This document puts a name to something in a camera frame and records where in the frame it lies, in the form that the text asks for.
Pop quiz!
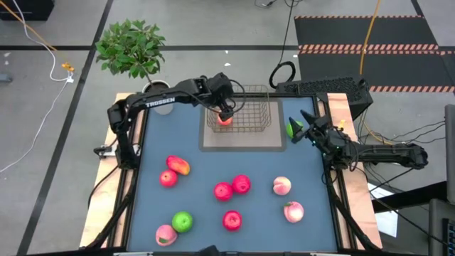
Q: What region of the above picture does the black box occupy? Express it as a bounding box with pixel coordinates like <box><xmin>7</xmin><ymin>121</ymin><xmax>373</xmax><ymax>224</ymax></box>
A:
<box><xmin>0</xmin><ymin>0</ymin><xmax>56</xmax><ymax>21</ymax></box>

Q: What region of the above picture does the black cable with coil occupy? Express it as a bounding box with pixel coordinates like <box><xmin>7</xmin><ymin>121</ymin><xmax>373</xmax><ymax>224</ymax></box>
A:
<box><xmin>268</xmin><ymin>0</ymin><xmax>298</xmax><ymax>90</ymax></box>

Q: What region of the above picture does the pink peach with green leaf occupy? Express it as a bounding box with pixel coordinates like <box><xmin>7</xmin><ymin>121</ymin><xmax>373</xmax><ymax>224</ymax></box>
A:
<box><xmin>155</xmin><ymin>224</ymin><xmax>178</xmax><ymax>247</ymax></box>
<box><xmin>283</xmin><ymin>201</ymin><xmax>305</xmax><ymax>224</ymax></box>

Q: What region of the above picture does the small black white device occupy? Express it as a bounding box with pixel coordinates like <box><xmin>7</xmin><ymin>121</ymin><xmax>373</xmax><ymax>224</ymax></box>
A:
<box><xmin>93</xmin><ymin>144</ymin><xmax>118</xmax><ymax>160</ymax></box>

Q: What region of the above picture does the black striped-edge floor mat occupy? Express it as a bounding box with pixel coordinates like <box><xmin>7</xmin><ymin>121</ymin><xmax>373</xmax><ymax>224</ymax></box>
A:
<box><xmin>293</xmin><ymin>15</ymin><xmax>440</xmax><ymax>50</ymax></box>
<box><xmin>297</xmin><ymin>44</ymin><xmax>455</xmax><ymax>94</ymax></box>

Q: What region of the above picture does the green apple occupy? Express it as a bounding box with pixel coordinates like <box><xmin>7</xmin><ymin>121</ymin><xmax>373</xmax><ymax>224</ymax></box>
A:
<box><xmin>171</xmin><ymin>210</ymin><xmax>194</xmax><ymax>234</ymax></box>
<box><xmin>286</xmin><ymin>119</ymin><xmax>306</xmax><ymax>139</ymax></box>

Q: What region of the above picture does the white plant pot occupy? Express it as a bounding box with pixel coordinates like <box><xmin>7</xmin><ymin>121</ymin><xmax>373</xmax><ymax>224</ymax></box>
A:
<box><xmin>141</xmin><ymin>80</ymin><xmax>176</xmax><ymax>117</ymax></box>

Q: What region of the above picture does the red yellow mango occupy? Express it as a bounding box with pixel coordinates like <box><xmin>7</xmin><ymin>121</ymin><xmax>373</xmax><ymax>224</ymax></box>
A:
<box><xmin>166</xmin><ymin>154</ymin><xmax>191</xmax><ymax>176</ymax></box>

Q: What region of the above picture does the black table frame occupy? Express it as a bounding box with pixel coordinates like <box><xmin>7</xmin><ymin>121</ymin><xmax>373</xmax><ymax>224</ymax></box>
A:
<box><xmin>106</xmin><ymin>91</ymin><xmax>360</xmax><ymax>256</ymax></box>

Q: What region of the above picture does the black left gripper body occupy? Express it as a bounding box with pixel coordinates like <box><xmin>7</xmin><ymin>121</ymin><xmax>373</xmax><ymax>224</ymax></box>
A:
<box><xmin>204</xmin><ymin>72</ymin><xmax>236</xmax><ymax>107</ymax></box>

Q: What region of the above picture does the green leafy small tree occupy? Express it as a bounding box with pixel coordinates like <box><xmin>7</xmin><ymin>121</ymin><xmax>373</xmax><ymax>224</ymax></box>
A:
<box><xmin>95</xmin><ymin>19</ymin><xmax>167</xmax><ymax>85</ymax></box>

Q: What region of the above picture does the yellow hanging cable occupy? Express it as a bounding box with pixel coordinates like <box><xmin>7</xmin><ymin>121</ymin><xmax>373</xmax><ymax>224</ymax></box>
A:
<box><xmin>358</xmin><ymin>0</ymin><xmax>394</xmax><ymax>146</ymax></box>

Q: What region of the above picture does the wooden table side board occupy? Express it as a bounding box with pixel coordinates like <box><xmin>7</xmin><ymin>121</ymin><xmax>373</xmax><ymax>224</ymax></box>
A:
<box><xmin>326</xmin><ymin>92</ymin><xmax>384</xmax><ymax>250</ymax></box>
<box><xmin>78</xmin><ymin>92</ymin><xmax>147</xmax><ymax>249</ymax></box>

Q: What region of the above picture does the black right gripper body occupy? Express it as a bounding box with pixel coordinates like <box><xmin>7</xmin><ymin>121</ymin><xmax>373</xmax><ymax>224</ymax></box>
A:
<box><xmin>306</xmin><ymin>119</ymin><xmax>348</xmax><ymax>158</ymax></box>

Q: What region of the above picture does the white paper sheet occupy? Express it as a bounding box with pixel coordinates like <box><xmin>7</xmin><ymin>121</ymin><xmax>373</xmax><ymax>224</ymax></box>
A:
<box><xmin>368</xmin><ymin>181</ymin><xmax>399</xmax><ymax>238</ymax></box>

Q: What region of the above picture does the grey brown place mat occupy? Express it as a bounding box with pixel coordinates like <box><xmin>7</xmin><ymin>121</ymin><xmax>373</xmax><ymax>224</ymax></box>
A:
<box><xmin>198</xmin><ymin>98</ymin><xmax>287</xmax><ymax>153</ymax></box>

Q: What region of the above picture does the orange floor cable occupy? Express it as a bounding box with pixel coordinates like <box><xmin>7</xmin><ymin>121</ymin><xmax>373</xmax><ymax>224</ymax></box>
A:
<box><xmin>0</xmin><ymin>0</ymin><xmax>75</xmax><ymax>72</ymax></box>

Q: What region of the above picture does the bronze wire basket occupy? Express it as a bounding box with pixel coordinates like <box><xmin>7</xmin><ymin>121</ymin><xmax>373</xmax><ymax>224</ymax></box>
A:
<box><xmin>205</xmin><ymin>84</ymin><xmax>273</xmax><ymax>134</ymax></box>

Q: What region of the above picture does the red apple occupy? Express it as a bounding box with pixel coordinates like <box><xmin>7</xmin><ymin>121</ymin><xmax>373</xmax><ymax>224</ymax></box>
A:
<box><xmin>213</xmin><ymin>181</ymin><xmax>235</xmax><ymax>203</ymax></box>
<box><xmin>222</xmin><ymin>210</ymin><xmax>243</xmax><ymax>232</ymax></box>
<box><xmin>231</xmin><ymin>174</ymin><xmax>252</xmax><ymax>195</ymax></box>
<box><xmin>159</xmin><ymin>169</ymin><xmax>178</xmax><ymax>188</ymax></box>

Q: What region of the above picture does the white floor cable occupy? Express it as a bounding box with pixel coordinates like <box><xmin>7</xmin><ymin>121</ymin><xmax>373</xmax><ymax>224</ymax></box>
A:
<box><xmin>0</xmin><ymin>0</ymin><xmax>75</xmax><ymax>175</ymax></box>

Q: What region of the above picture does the grey monitor edge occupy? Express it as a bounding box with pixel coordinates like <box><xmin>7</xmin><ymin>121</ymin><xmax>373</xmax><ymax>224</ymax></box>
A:
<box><xmin>444</xmin><ymin>104</ymin><xmax>455</xmax><ymax>206</ymax></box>

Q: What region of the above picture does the black diagonal frame strut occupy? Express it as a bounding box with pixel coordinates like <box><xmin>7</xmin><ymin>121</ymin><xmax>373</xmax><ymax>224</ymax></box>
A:
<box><xmin>323</xmin><ymin>169</ymin><xmax>378</xmax><ymax>252</ymax></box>
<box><xmin>85</xmin><ymin>166</ymin><xmax>141</xmax><ymax>250</ymax></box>

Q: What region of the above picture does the black desk bar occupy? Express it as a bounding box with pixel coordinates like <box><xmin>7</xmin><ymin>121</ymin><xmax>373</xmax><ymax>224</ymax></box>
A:
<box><xmin>371</xmin><ymin>180</ymin><xmax>449</xmax><ymax>214</ymax></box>

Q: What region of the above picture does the black table-level camera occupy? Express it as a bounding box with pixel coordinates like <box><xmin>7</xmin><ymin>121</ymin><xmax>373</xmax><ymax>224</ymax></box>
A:
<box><xmin>197</xmin><ymin>244</ymin><xmax>223</xmax><ymax>256</ymax></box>

